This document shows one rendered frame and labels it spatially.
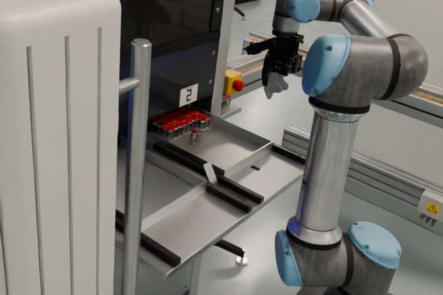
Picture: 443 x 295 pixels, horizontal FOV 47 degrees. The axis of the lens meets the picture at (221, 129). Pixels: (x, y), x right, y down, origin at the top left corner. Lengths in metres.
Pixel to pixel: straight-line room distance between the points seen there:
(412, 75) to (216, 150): 0.80
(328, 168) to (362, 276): 0.26
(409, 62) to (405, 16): 1.87
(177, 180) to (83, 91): 0.93
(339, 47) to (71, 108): 0.54
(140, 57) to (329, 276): 0.67
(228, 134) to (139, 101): 1.09
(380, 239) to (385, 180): 1.29
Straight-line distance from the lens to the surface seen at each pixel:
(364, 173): 2.47
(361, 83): 0.95
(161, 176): 1.46
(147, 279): 1.94
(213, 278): 2.45
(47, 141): 0.53
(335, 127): 0.98
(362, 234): 1.15
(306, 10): 1.29
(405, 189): 2.43
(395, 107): 2.28
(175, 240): 1.25
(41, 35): 0.49
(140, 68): 0.63
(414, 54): 1.00
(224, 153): 1.61
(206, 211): 1.35
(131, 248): 0.78
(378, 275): 1.16
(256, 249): 2.64
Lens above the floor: 1.68
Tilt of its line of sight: 27 degrees down
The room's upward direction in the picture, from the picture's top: 8 degrees clockwise
